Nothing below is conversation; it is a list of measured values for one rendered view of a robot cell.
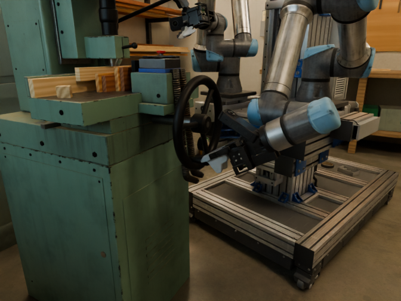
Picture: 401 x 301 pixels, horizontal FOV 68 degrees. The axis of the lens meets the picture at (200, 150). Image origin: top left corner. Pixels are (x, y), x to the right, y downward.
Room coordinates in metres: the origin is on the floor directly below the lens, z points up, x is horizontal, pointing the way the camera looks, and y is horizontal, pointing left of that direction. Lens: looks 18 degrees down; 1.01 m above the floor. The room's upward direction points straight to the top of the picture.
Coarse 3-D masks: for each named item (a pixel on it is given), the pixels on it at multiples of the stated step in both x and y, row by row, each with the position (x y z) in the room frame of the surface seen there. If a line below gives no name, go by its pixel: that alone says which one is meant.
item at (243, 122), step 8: (224, 112) 0.73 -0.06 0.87; (232, 112) 0.74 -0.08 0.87; (224, 120) 0.73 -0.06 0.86; (232, 120) 0.72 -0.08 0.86; (240, 120) 0.73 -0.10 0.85; (232, 128) 0.72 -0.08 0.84; (240, 128) 0.71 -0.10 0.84; (248, 128) 0.70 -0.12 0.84; (256, 128) 0.73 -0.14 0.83; (248, 136) 0.70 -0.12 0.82; (256, 136) 0.69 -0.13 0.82
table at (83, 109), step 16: (48, 96) 0.83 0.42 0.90; (80, 96) 0.83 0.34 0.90; (96, 96) 0.83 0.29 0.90; (112, 96) 0.83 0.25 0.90; (128, 96) 0.87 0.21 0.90; (192, 96) 1.20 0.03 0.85; (32, 112) 0.81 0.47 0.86; (48, 112) 0.78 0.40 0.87; (64, 112) 0.75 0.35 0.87; (80, 112) 0.72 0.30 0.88; (96, 112) 0.76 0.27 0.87; (112, 112) 0.80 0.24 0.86; (128, 112) 0.86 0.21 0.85; (144, 112) 0.89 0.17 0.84; (160, 112) 0.86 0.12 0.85
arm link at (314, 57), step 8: (312, 48) 1.27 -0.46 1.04; (320, 48) 1.25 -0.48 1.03; (328, 48) 1.25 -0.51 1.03; (336, 48) 1.25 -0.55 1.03; (304, 56) 1.31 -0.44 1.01; (312, 56) 1.26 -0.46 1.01; (320, 56) 1.25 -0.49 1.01; (328, 56) 1.24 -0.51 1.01; (304, 64) 1.30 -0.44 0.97; (312, 64) 1.26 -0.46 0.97; (320, 64) 1.25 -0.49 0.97; (328, 64) 1.23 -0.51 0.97; (304, 72) 1.29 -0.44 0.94; (312, 72) 1.26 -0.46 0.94; (320, 72) 1.25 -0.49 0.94; (328, 72) 1.24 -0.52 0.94
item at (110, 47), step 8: (88, 40) 1.05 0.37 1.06; (96, 40) 1.03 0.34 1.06; (104, 40) 1.01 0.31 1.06; (112, 40) 1.00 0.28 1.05; (120, 40) 1.02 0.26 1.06; (128, 40) 1.05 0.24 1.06; (88, 48) 1.05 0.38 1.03; (96, 48) 1.03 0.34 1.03; (104, 48) 1.02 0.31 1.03; (112, 48) 1.00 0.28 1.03; (120, 48) 1.01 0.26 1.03; (128, 48) 1.05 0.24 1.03; (88, 56) 1.05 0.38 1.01; (96, 56) 1.04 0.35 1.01; (104, 56) 1.02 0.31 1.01; (112, 56) 1.00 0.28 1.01; (120, 56) 1.01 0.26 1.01; (128, 56) 1.05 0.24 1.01
